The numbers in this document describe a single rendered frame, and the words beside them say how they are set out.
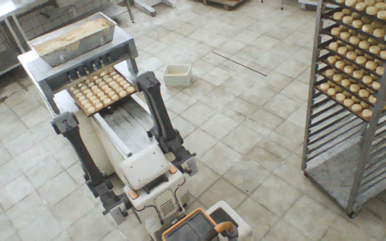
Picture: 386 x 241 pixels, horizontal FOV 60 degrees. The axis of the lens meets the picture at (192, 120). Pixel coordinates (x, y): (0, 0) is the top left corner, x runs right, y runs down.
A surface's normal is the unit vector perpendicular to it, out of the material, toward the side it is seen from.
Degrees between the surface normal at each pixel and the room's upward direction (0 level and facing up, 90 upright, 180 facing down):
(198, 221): 0
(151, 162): 48
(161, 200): 82
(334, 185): 0
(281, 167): 0
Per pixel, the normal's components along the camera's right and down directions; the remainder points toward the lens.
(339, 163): -0.15, -0.73
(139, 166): 0.32, -0.14
